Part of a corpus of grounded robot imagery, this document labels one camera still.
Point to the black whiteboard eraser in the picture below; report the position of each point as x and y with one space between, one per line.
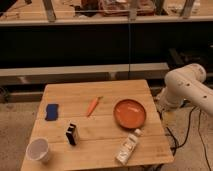
72 134

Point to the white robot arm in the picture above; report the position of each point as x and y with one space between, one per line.
186 83

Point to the orange carrot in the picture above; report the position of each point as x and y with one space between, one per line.
92 106

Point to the orange plate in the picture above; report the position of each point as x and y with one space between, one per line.
129 114

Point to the wooden table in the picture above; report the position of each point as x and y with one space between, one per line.
99 135

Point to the blue sponge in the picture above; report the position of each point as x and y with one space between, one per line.
51 112

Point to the white plastic bottle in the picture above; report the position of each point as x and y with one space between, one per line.
128 146

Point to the white paper cup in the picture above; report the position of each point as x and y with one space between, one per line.
38 150

